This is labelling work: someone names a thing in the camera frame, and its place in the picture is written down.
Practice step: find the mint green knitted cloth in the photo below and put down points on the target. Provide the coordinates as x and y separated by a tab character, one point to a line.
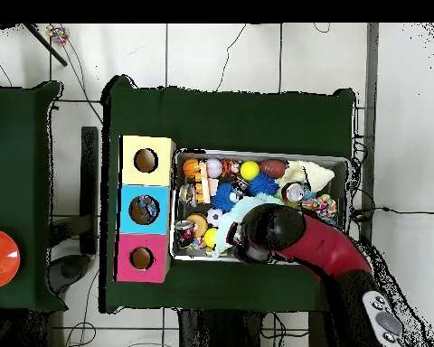
231	217

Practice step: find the orange toy building block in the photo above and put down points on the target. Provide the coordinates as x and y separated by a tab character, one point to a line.
202	184

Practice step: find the clear printed plastic wrapper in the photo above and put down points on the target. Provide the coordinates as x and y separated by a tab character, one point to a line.
147	209

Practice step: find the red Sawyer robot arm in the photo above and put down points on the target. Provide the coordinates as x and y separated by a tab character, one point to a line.
329	249

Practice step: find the silver mesh bin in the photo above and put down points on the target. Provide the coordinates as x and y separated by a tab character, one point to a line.
181	253

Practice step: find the wooden box with three holes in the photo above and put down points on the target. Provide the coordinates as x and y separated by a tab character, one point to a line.
144	179

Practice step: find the yellow tennis ball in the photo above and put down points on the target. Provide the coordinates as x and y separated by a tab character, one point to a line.
210	237

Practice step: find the blue koosh ball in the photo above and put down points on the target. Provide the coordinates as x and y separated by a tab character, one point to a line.
263	184

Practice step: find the smooth yellow ball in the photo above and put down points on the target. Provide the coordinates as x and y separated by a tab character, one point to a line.
250	170

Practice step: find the white toy baseball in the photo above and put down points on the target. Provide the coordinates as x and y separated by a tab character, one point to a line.
214	168

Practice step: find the brown toy football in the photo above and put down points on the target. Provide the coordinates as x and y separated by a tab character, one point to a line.
273	168

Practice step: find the orange toy basketball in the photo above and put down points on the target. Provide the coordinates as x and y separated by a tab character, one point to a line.
190	168

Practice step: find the dark green tablecloth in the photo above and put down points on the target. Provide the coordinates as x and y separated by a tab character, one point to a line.
220	119
18	180

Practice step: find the orange plastic bowl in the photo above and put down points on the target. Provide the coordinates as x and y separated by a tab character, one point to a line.
0	258

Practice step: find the black rod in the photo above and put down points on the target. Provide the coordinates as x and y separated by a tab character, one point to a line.
45	44

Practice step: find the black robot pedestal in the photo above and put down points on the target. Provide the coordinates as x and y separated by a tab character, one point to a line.
217	330

